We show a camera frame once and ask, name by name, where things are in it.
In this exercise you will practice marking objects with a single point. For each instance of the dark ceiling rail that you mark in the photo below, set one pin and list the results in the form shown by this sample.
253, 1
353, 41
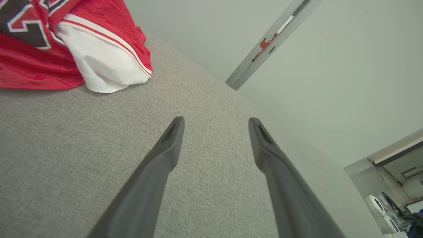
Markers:
396, 156

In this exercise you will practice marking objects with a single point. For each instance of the dark blue fabric object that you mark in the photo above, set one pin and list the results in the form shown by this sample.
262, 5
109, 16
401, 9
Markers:
416, 226

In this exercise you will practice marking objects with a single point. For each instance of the grey fabric sofa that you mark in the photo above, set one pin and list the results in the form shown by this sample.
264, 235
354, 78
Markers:
214, 99

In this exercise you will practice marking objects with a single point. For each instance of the red Bulls jersey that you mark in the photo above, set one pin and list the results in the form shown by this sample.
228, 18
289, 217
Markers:
26, 66

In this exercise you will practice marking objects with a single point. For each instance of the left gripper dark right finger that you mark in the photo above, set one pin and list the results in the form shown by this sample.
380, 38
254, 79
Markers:
287, 191

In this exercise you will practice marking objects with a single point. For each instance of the white washing machine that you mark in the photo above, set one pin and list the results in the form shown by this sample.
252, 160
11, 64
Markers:
376, 205
392, 224

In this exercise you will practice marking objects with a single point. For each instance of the grey wall post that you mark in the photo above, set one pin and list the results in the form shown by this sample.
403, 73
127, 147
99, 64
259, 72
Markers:
251, 62

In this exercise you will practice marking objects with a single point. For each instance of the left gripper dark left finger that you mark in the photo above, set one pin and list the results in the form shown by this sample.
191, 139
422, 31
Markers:
145, 185

